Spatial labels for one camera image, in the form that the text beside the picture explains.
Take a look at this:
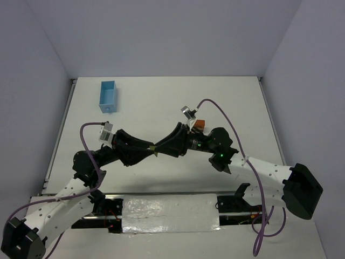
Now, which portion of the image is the orange arch wood block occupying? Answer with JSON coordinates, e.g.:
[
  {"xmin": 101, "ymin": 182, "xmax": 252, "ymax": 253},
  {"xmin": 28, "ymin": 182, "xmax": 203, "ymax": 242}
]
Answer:
[{"xmin": 194, "ymin": 120, "xmax": 205, "ymax": 132}]

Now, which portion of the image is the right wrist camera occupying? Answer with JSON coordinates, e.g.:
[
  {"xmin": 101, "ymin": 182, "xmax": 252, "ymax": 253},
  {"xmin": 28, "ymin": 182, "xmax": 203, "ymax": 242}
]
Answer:
[{"xmin": 181, "ymin": 106, "xmax": 198, "ymax": 129}]

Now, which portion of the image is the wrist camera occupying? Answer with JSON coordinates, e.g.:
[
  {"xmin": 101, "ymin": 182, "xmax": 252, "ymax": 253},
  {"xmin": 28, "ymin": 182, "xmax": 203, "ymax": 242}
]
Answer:
[
  {"xmin": 99, "ymin": 122, "xmax": 114, "ymax": 146},
  {"xmin": 181, "ymin": 106, "xmax": 198, "ymax": 129}
]

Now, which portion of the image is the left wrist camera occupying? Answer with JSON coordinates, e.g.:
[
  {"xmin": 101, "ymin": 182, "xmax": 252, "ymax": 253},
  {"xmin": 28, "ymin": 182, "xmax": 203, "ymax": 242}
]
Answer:
[{"xmin": 99, "ymin": 122, "xmax": 114, "ymax": 146}]

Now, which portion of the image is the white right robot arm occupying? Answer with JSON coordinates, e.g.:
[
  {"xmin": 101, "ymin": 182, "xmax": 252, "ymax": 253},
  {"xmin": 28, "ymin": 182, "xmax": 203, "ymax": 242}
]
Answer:
[{"xmin": 154, "ymin": 122, "xmax": 323, "ymax": 220}]

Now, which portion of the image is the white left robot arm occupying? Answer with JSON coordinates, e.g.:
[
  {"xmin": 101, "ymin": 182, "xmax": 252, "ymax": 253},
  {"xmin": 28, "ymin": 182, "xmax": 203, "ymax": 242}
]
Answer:
[{"xmin": 1, "ymin": 130, "xmax": 154, "ymax": 258}]

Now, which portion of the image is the blue wooden drawer box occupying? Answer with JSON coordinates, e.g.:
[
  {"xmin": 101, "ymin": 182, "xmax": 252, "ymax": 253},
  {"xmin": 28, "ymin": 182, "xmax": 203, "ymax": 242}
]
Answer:
[{"xmin": 99, "ymin": 81, "xmax": 118, "ymax": 113}]

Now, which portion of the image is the silver tape strip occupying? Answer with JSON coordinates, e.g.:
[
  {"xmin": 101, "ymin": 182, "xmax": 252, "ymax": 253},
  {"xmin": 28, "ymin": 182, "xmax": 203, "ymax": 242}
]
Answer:
[{"xmin": 122, "ymin": 194, "xmax": 220, "ymax": 234}]

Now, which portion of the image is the green triangular wood block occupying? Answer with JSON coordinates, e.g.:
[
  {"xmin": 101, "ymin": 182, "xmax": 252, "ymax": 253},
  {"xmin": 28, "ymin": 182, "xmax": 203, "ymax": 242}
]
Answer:
[{"xmin": 149, "ymin": 146, "xmax": 158, "ymax": 157}]

